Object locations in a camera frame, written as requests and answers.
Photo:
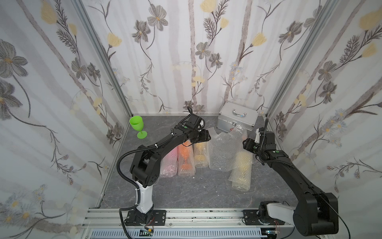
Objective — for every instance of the yellow glass in bubble wrap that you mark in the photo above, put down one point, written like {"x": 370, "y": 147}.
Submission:
{"x": 240, "y": 177}

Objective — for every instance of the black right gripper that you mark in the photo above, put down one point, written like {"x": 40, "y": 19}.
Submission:
{"x": 249, "y": 145}

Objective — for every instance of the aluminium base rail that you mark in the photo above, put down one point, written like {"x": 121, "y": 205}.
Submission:
{"x": 221, "y": 223}

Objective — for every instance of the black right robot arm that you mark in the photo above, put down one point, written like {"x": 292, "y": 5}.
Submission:
{"x": 316, "y": 212}

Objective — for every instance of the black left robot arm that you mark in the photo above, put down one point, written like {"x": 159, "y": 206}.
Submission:
{"x": 145, "y": 168}

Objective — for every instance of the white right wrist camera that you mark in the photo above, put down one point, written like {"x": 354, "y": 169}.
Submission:
{"x": 257, "y": 136}

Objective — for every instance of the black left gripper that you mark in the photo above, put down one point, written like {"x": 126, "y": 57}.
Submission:
{"x": 204, "y": 135}

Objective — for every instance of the amber glass in bubble wrap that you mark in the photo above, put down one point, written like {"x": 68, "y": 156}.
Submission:
{"x": 201, "y": 155}

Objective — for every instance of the silver aluminium first aid case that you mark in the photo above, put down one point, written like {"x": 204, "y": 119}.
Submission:
{"x": 232, "y": 114}

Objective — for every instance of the green plastic wine glass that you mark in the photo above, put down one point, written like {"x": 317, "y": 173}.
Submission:
{"x": 137, "y": 124}

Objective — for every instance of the pink glass in bubble wrap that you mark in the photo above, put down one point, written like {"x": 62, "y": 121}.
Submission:
{"x": 169, "y": 164}

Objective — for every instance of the clear bubble wrap sheet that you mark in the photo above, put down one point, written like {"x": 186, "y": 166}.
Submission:
{"x": 226, "y": 149}

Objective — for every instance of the orange glass in bubble wrap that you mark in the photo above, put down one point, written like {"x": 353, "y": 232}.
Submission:
{"x": 186, "y": 161}

